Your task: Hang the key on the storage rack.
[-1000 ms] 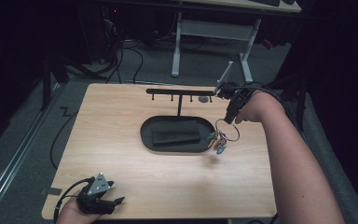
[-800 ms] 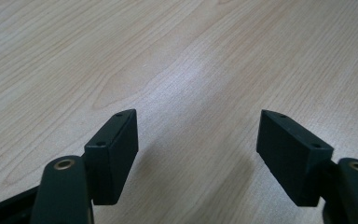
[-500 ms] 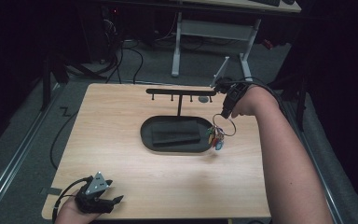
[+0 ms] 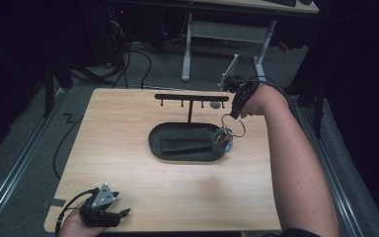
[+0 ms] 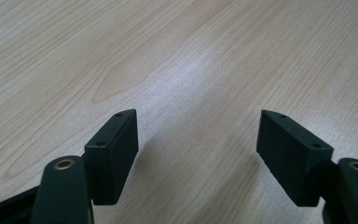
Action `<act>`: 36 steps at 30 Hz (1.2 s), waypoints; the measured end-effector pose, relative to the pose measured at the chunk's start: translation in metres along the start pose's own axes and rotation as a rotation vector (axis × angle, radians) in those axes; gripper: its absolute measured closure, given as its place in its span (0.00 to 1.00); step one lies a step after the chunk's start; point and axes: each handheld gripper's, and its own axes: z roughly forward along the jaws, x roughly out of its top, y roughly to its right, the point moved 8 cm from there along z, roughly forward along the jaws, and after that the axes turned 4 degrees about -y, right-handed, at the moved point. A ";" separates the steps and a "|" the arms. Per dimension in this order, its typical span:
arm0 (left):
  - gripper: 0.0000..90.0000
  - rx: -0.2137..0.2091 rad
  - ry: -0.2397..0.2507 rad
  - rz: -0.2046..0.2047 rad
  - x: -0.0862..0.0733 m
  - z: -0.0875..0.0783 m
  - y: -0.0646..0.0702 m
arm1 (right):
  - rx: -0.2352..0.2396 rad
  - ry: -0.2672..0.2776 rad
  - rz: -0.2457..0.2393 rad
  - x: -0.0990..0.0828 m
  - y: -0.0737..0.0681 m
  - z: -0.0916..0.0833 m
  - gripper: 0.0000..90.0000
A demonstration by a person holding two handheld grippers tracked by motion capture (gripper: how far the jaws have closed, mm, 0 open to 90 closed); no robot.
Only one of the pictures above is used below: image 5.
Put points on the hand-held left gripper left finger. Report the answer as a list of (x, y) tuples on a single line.
[(112, 158)]

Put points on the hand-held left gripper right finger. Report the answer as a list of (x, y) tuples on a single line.
[(295, 158)]

